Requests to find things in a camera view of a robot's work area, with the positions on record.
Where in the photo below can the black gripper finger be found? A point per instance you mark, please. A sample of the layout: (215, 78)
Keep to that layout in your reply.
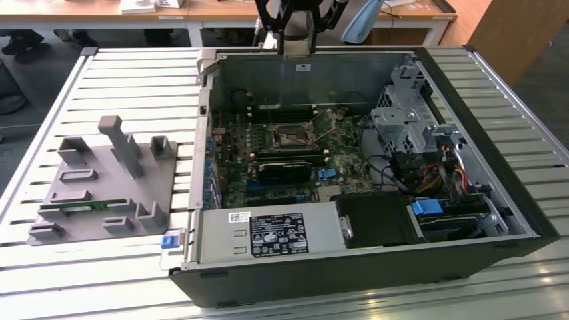
(268, 16)
(324, 20)

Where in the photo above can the CPU socket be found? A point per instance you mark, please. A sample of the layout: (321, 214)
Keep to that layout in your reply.
(294, 138)

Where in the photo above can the black RAM slot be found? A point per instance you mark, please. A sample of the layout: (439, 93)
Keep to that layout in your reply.
(290, 159)
(290, 153)

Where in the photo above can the white papers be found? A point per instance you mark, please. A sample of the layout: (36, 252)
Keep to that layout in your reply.
(400, 3)

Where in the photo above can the white box with blue print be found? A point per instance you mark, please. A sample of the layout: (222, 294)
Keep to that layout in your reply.
(170, 3)

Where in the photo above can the plain white box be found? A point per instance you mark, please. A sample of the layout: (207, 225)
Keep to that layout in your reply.
(138, 6)

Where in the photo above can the thin metal locking lever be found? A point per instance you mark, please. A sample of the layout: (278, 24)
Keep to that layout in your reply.
(329, 132)

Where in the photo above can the silver metal drive cage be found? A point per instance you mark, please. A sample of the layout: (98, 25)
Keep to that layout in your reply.
(396, 130)

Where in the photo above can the wooden desk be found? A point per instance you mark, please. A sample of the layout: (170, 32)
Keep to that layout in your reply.
(88, 16)

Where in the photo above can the green motherboard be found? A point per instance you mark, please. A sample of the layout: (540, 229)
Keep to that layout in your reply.
(347, 160)

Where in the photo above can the wooden cabinet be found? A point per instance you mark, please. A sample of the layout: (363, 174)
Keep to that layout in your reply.
(511, 33)

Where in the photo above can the blue board connector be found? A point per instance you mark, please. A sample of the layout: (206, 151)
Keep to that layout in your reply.
(325, 173)

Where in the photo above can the black graphics card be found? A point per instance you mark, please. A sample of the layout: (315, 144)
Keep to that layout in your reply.
(284, 173)

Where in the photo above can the silver chipset heatsink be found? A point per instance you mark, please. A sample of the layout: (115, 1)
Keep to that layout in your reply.
(329, 194)

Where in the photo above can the blue disk carrier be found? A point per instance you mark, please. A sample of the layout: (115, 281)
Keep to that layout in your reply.
(427, 207)

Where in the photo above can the grey parts rack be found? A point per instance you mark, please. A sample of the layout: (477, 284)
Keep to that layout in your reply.
(115, 195)

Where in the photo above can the silver power supply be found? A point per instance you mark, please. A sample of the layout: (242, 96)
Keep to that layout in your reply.
(222, 233)

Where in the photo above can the green RAM stick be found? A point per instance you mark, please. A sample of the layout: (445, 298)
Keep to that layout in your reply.
(103, 204)

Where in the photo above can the blue case latch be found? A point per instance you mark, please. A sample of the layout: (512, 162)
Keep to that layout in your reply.
(170, 241)

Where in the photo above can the black PC case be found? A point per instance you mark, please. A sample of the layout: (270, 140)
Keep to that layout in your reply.
(311, 283)

